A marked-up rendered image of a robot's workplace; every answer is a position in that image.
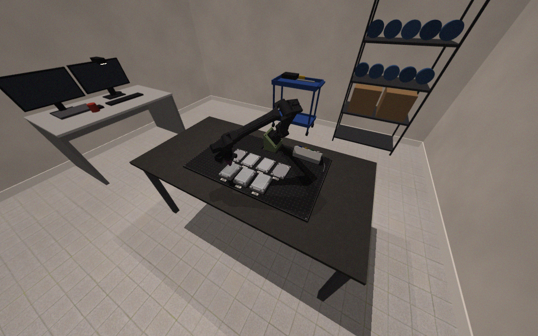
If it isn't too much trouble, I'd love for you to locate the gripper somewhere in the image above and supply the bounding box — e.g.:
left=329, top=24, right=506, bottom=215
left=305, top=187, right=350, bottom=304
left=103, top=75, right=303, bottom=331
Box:
left=224, top=149, right=237, bottom=166

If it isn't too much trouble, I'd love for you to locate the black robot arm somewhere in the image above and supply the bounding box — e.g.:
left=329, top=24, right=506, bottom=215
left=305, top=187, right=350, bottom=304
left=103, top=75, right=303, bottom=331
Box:
left=210, top=98, right=303, bottom=164

